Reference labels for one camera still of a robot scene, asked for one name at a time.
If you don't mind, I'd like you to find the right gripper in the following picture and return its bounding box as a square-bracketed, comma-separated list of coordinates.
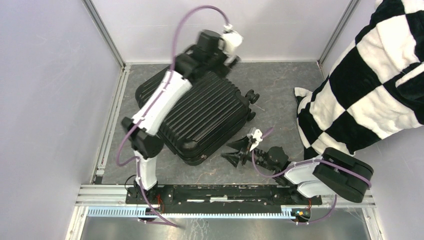
[220, 135, 276, 172]

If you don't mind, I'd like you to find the black suitcase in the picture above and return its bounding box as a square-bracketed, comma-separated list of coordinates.
[157, 71, 260, 166]

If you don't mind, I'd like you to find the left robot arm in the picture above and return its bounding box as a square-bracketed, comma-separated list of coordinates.
[121, 30, 244, 204]

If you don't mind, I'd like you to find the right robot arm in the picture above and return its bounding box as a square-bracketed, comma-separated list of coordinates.
[221, 136, 374, 204]

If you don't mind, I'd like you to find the black white checkered blanket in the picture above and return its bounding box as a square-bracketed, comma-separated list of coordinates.
[294, 0, 424, 159]

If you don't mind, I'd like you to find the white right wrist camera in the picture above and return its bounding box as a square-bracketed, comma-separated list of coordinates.
[246, 127, 263, 152]

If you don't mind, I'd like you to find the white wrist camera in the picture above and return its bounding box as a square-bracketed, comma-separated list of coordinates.
[221, 23, 244, 56]
[246, 127, 263, 152]

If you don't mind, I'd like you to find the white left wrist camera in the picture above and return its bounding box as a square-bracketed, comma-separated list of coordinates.
[221, 23, 244, 56]

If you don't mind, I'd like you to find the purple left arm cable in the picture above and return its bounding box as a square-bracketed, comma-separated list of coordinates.
[115, 4, 231, 229]

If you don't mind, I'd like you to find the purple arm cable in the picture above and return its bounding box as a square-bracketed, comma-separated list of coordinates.
[251, 127, 373, 226]
[115, 4, 231, 229]

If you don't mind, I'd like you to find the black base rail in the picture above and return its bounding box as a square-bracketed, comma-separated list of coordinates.
[146, 184, 323, 214]

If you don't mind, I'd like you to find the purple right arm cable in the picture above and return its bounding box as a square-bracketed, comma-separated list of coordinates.
[251, 127, 373, 226]

